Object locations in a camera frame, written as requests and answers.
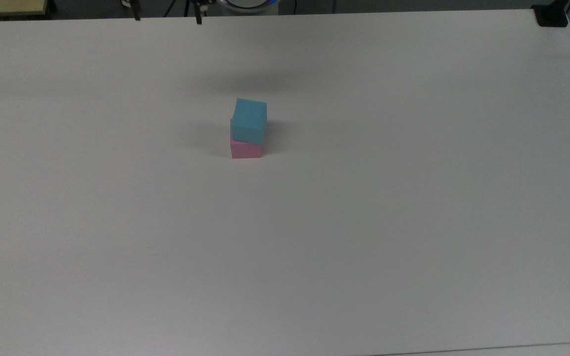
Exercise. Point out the blue foam cube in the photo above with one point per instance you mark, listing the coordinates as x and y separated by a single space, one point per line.
249 121

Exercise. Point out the white blue-ringed robot base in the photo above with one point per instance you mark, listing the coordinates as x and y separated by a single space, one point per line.
248 4

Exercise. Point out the pink foam cube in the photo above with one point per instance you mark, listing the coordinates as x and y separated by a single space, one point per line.
245 151

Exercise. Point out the black tripod leg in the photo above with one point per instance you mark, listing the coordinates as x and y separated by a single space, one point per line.
198 14
136 10

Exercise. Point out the black table clamp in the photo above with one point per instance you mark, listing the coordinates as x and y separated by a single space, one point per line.
552 16

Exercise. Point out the yellow wooden desk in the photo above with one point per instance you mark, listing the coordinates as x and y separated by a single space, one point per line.
5 6

